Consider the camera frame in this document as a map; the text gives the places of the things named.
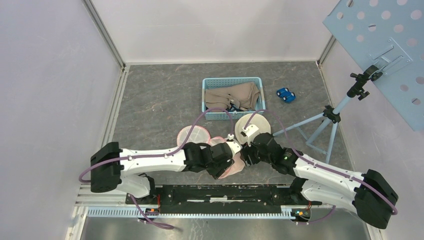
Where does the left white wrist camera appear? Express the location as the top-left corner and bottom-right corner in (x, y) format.
(225, 133), (243, 157)

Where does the light blue plastic basket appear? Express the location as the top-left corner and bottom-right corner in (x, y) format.
(201, 77), (266, 120)

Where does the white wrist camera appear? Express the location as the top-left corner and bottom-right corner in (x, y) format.
(225, 133), (243, 157)
(240, 124), (260, 139)

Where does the blue perforated panel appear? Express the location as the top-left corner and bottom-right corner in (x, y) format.
(323, 0), (424, 131)

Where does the blue tripod stand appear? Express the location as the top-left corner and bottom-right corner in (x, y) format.
(273, 65), (385, 164)

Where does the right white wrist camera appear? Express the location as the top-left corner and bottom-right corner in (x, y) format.
(240, 124), (260, 139)

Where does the beige bra in basket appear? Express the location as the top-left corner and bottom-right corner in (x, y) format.
(204, 82), (260, 112)

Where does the white cable tray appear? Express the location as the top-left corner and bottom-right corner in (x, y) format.
(87, 206), (310, 220)

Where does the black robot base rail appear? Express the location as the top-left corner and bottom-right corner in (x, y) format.
(136, 184), (322, 214)

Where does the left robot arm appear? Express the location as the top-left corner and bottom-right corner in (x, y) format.
(89, 140), (242, 204)

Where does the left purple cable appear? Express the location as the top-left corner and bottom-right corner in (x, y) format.
(78, 107), (237, 231)

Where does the blue toy car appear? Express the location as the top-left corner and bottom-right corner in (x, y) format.
(276, 87), (296, 103)

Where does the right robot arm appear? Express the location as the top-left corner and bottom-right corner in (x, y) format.
(237, 132), (399, 229)

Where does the white mesh laundry bag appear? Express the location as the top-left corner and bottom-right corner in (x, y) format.
(176, 125), (245, 179)

